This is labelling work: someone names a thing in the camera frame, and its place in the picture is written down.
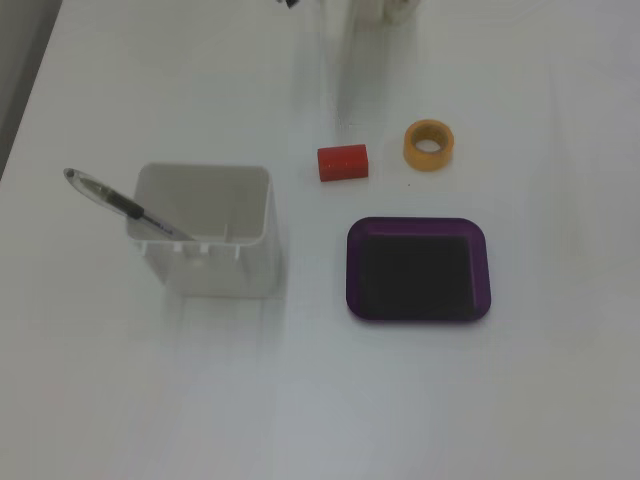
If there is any yellow tape roll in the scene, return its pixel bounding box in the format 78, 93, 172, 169
403, 118, 455, 173

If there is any red rectangular block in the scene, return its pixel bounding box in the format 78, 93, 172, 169
316, 143, 370, 183

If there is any purple metal tray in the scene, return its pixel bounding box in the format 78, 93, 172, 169
345, 216, 492, 325

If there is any white plastic pen holder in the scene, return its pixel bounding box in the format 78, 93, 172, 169
124, 162, 282, 299

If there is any clear black ballpoint pen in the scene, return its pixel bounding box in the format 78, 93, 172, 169
62, 167, 197, 242

